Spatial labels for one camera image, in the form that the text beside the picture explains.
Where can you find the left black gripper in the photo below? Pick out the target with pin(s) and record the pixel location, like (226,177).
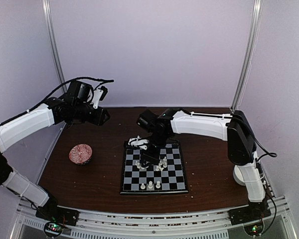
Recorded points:
(98,120)

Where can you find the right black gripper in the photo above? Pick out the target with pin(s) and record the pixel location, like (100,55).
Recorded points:
(153,157)

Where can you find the black grey chessboard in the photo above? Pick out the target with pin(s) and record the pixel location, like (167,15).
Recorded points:
(173,178)

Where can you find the white chess bishop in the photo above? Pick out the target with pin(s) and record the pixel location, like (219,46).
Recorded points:
(142,186)

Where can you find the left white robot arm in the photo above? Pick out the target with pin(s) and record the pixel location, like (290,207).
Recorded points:
(46,113)

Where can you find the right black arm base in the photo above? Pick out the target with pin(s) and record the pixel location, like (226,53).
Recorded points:
(251,217)

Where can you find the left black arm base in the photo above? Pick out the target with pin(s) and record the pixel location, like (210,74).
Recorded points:
(58,219)

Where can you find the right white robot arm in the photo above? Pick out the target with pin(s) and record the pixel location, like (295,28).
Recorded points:
(231,128)

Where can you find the fallen white chess piece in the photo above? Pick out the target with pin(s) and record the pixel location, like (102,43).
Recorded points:
(158,168)

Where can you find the red patterned bowl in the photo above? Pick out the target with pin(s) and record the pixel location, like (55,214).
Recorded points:
(81,154)

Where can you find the white bowl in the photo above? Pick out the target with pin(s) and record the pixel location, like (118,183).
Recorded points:
(237,175)

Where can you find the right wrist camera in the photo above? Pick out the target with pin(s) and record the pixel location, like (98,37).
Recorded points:
(139,142)

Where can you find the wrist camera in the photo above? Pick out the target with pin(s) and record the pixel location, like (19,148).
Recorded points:
(139,142)
(98,95)

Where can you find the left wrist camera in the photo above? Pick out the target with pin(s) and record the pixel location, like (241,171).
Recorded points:
(98,95)

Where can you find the left aluminium frame post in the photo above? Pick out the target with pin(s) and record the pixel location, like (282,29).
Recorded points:
(52,39)

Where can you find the aluminium frame post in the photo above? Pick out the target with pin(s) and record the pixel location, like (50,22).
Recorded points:
(52,39)
(251,44)

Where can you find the right aluminium frame post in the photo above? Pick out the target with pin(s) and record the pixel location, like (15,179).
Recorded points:
(251,44)

